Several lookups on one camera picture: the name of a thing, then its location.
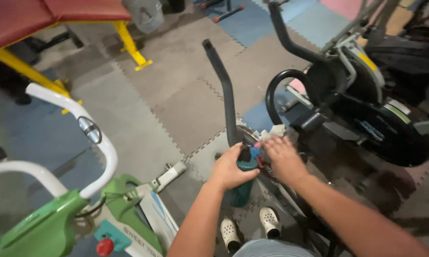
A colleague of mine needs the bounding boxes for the person's left hand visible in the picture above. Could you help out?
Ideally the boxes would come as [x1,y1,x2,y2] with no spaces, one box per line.
[210,142,261,191]

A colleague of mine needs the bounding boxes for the person's right hand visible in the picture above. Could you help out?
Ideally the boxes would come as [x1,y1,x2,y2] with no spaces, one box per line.
[263,135,310,185]

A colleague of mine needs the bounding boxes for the white cleaning cloth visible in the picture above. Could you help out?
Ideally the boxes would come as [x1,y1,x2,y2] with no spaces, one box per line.
[258,124,287,142]

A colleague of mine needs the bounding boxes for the teal spray bottle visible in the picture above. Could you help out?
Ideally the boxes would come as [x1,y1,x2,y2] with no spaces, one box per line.
[224,141,262,208]

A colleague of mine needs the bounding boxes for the black exercise bike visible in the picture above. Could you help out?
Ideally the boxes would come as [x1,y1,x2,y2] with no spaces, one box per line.
[202,0,429,257]

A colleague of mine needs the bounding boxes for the white perforated clog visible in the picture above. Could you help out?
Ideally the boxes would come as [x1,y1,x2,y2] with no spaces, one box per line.
[220,218,241,252]
[259,207,282,239]

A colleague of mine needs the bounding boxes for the grey shorts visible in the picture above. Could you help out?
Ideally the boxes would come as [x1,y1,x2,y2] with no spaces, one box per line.
[232,239,317,257]

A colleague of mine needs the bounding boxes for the black bar with red tip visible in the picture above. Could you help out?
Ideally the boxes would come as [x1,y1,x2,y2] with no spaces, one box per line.
[213,4,245,24]

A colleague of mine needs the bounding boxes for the black gym machine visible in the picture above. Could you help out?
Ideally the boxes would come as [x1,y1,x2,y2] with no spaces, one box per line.
[364,0,429,118]

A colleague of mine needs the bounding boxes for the grey weight plate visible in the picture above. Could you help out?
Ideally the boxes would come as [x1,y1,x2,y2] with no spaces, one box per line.
[122,0,165,34]

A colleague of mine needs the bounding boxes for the green and white exercise bike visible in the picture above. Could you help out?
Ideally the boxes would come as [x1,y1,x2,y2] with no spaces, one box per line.
[0,83,188,257]

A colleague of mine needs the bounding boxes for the red and yellow weight bench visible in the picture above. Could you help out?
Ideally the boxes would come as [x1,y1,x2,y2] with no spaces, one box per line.
[0,0,154,115]

